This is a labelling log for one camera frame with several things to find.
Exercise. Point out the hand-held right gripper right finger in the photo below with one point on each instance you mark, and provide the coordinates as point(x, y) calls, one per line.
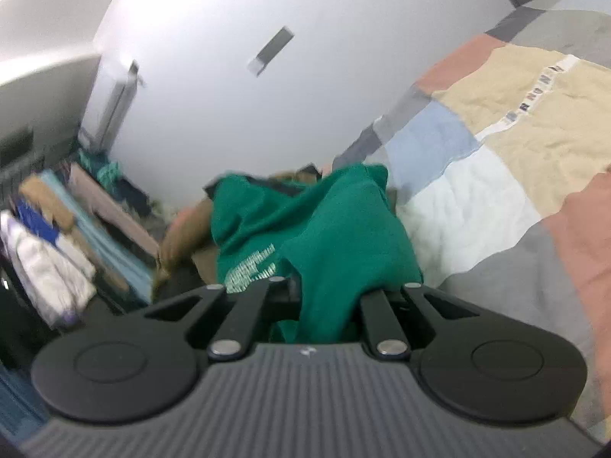
point(377, 312)

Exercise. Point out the blue cloth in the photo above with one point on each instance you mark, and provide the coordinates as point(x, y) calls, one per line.
point(19, 400)

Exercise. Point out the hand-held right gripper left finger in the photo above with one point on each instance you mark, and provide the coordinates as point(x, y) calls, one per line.
point(257, 305)

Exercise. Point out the white wall unit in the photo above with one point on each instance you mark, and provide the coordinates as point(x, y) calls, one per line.
point(114, 105)

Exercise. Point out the brown garment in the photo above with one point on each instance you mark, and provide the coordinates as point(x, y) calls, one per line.
point(186, 233)

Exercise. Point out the patchwork blanket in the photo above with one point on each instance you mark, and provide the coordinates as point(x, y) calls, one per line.
point(501, 162)

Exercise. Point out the green hoodie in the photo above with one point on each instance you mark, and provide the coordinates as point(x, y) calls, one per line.
point(334, 238)

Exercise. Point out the row of hanging clothes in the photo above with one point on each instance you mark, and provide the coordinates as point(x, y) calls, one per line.
point(71, 238)

